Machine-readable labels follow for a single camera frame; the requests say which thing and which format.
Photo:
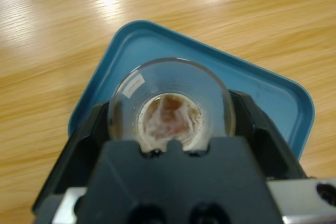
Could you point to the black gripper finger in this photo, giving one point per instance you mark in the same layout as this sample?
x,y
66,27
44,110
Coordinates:
x,y
267,142
76,150

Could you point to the teal square tray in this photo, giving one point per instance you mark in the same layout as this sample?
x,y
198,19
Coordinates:
x,y
162,43

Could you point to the clear glass cup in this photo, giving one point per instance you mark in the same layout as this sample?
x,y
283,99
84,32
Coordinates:
x,y
170,103

